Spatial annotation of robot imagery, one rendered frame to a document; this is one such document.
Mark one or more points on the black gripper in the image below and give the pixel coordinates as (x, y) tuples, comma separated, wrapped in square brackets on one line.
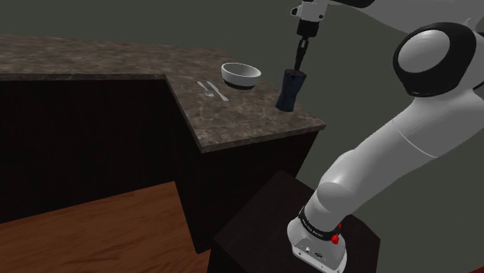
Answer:
[(308, 28)]

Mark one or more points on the dark blue vase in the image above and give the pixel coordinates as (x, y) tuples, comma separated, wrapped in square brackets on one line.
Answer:
[(290, 90)]

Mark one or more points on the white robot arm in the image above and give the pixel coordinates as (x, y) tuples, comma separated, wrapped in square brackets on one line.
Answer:
[(423, 124)]

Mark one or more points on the white bowl with dark base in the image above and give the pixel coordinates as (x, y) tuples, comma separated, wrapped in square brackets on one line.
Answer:
[(242, 73)]

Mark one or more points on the silver knife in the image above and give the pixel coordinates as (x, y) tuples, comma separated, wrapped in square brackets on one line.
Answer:
[(217, 91)]

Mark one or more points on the silver spoon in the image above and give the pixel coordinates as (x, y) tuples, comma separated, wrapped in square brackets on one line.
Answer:
[(205, 89)]

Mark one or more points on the dark robot stand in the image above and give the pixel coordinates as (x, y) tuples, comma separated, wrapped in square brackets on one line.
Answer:
[(261, 230)]

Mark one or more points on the dark kitchen counter cabinet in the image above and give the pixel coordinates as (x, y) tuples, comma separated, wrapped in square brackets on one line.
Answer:
[(94, 140)]

